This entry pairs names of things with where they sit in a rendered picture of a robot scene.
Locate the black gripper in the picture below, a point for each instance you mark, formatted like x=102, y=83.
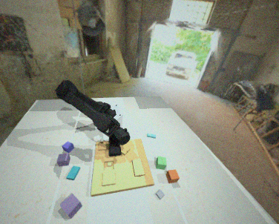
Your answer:
x=114, y=147

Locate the teal square block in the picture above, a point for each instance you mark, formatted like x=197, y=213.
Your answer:
x=73, y=173

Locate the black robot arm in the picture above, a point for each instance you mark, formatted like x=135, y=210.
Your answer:
x=100, y=113

